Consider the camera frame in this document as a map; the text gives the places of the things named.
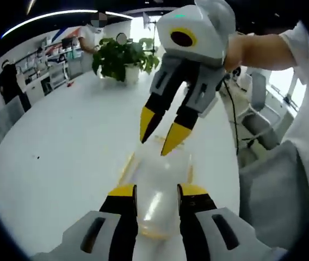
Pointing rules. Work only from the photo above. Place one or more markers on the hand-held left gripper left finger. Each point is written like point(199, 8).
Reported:
point(122, 217)

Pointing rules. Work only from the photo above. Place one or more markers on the green potted plant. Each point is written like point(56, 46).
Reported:
point(122, 57)

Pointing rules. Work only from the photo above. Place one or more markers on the small red object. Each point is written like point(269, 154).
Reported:
point(69, 84)

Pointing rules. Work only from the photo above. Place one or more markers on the grey office chair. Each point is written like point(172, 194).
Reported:
point(11, 114)
point(258, 114)

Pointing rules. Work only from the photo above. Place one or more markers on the long ceiling light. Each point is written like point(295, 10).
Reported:
point(56, 17)

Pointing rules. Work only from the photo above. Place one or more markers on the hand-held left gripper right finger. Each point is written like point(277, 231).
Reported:
point(195, 217)

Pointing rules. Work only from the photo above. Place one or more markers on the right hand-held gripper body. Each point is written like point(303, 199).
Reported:
point(209, 30)

